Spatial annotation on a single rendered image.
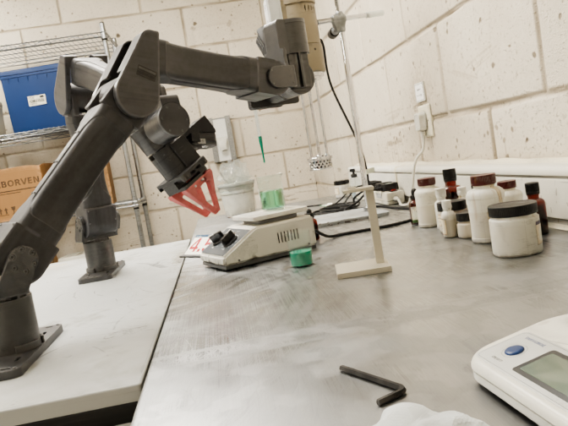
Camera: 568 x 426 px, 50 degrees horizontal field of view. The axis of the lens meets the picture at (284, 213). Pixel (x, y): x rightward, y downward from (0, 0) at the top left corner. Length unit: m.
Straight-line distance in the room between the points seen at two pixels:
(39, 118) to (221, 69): 2.53
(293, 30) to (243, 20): 2.67
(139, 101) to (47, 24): 2.98
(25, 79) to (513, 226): 2.90
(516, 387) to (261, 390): 0.21
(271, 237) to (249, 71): 0.33
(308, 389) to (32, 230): 0.43
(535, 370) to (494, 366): 0.03
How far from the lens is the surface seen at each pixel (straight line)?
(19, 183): 3.43
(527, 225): 0.90
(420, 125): 1.67
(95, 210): 1.35
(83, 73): 1.27
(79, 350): 0.80
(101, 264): 1.39
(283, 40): 1.06
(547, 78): 1.15
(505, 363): 0.47
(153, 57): 0.89
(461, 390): 0.49
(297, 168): 3.67
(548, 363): 0.46
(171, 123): 1.03
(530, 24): 1.19
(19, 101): 3.47
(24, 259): 0.80
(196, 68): 0.94
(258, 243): 1.15
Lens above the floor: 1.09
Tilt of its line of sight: 5 degrees down
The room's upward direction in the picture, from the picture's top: 9 degrees counter-clockwise
